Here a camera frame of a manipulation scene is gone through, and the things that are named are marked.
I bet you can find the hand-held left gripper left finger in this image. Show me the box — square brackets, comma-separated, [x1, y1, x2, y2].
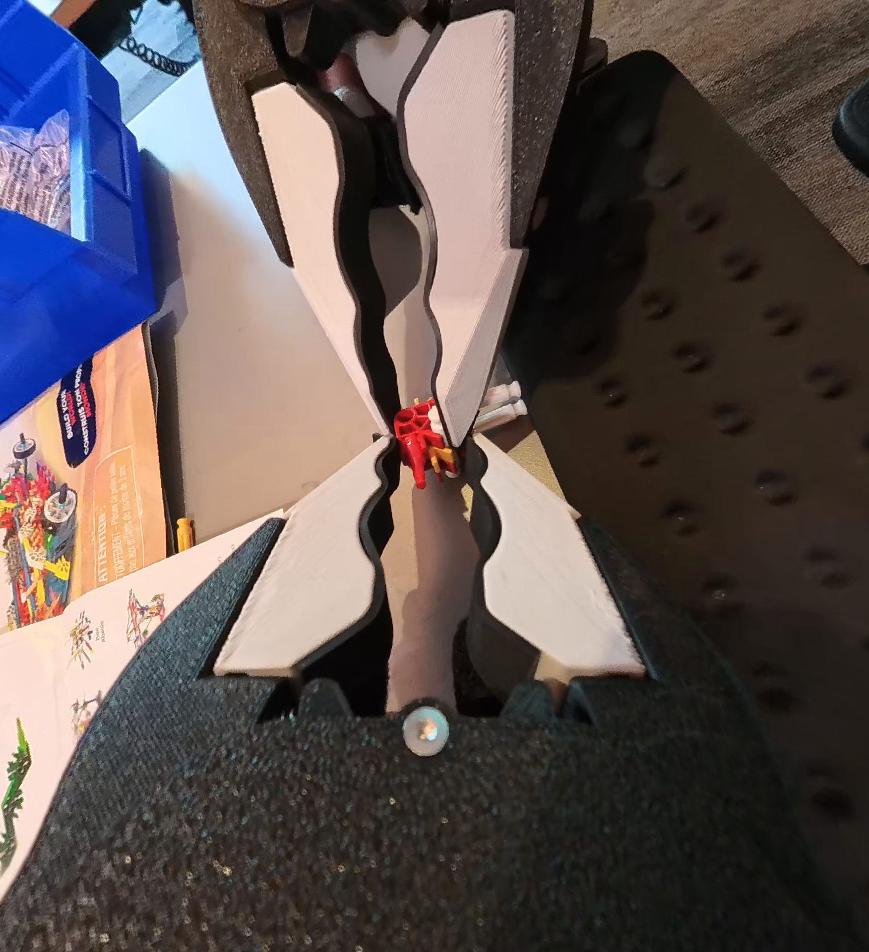
[213, 435, 400, 678]

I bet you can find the blue plastic bin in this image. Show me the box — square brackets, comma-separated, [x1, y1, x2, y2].
[0, 0, 160, 452]

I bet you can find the white printed instruction sheet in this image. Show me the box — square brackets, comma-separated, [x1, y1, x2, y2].
[0, 509, 287, 931]

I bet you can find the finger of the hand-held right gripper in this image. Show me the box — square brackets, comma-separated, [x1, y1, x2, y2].
[250, 82, 402, 436]
[396, 9, 530, 449]

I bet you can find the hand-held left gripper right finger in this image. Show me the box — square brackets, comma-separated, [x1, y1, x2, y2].
[468, 437, 647, 681]

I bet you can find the red plastic connector piece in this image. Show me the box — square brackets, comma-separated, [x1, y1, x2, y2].
[393, 405, 443, 466]

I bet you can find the orange and red toy bag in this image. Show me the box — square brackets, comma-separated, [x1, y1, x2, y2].
[0, 323, 173, 652]

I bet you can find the black coiled cable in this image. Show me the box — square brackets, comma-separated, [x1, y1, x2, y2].
[115, 22, 191, 77]

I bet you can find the clear plastic bag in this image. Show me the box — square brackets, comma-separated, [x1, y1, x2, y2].
[0, 112, 74, 239]

